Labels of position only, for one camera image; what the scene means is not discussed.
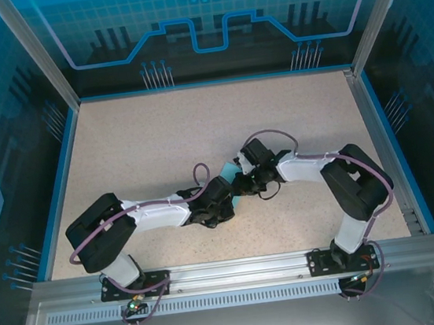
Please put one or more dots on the light blue cloth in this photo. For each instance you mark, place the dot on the light blue cloth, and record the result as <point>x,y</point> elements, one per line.
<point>228,173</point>

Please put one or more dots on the blue table edge strip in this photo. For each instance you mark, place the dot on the blue table edge strip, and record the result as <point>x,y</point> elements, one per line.
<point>59,190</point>
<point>211,82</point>

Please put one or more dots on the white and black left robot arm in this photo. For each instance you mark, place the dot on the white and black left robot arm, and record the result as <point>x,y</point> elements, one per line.
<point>99,232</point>

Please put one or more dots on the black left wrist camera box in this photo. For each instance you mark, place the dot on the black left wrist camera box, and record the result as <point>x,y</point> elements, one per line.
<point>218,190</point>

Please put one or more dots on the aluminium front frame rail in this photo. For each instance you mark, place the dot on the aluminium front frame rail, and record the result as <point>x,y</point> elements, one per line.
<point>238,271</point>

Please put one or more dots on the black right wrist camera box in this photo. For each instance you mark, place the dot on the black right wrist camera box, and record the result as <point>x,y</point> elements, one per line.
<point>257,151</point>

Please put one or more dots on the connector board with green light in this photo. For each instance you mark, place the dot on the connector board with green light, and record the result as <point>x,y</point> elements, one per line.
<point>362,277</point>
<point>135,303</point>

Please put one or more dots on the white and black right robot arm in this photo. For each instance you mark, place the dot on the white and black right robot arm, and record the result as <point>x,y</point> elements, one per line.
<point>362,184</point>

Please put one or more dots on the aluminium side frame rail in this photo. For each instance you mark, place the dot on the aluminium side frame rail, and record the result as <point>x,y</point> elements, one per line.
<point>382,150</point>

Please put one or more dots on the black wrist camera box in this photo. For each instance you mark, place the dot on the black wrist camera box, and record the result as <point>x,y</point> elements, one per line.
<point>257,151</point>
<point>218,190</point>

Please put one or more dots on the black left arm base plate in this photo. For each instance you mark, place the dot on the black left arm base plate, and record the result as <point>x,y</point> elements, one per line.
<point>110,290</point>

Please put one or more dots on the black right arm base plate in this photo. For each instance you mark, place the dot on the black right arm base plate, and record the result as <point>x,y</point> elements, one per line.
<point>316,263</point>

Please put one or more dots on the aluminium frame post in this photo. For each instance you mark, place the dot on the aluminium frame post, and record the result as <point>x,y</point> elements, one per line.
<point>41,53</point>
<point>380,11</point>

